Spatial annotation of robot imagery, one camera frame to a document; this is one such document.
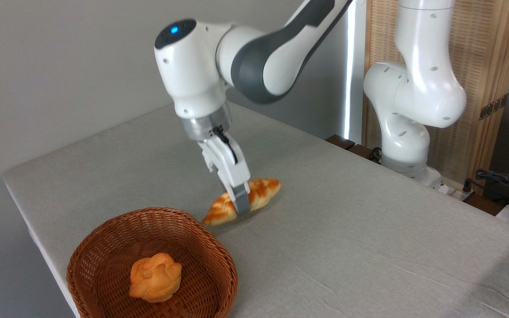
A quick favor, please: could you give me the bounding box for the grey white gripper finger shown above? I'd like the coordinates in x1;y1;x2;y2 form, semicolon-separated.
230;182;252;216

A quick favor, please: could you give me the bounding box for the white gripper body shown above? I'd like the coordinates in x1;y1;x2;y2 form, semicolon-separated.
197;132;252;189

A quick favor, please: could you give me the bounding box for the long braided bread loaf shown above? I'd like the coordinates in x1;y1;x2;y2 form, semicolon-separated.
202;178;282;227

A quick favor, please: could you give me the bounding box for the round knotted bread roll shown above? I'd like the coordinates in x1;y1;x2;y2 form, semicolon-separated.
129;253;182;303

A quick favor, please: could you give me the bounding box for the brown wicker basket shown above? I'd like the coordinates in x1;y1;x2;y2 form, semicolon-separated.
66;207;239;318

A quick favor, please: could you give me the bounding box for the grey tablecloth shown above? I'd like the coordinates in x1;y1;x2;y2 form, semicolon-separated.
2;102;509;318

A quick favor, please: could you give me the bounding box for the dark brown wooden block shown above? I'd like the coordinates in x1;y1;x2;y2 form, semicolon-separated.
325;134;383;164

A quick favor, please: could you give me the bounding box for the white vertical light strip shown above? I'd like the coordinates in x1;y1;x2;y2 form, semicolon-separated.
343;0;357;140

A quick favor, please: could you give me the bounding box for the wooden bamboo folding screen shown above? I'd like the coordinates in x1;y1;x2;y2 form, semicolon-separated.
362;0;509;195

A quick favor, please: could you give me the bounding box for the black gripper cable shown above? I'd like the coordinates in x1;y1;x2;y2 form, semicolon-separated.
212;127;239;165

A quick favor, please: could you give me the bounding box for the black cable bundle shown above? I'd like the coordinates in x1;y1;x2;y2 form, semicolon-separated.
462;169;509;208

